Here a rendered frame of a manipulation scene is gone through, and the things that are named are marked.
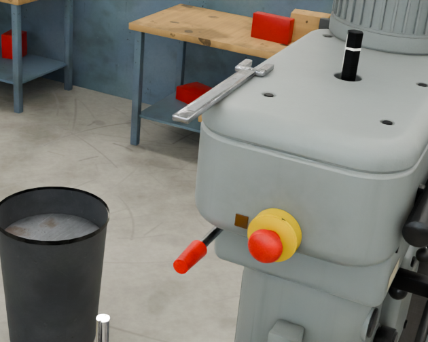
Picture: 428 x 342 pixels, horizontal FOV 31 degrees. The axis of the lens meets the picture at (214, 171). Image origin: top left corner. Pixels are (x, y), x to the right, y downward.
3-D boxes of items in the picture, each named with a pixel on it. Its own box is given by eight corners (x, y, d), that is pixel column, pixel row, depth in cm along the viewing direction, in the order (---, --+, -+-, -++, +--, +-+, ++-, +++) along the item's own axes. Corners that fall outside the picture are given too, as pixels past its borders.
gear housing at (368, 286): (381, 315, 97) (396, 248, 93) (208, 260, 106) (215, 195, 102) (430, 211, 125) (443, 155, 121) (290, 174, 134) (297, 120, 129)
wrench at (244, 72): (196, 127, 80) (197, 119, 80) (163, 119, 82) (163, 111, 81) (273, 70, 101) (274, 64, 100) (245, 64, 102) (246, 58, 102)
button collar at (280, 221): (292, 269, 87) (299, 222, 84) (244, 254, 89) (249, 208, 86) (298, 260, 88) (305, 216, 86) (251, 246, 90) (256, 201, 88)
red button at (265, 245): (276, 271, 84) (280, 239, 82) (242, 260, 85) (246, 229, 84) (286, 258, 87) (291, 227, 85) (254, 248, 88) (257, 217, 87)
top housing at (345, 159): (384, 287, 85) (412, 157, 78) (175, 222, 94) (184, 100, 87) (452, 148, 124) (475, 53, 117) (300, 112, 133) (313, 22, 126)
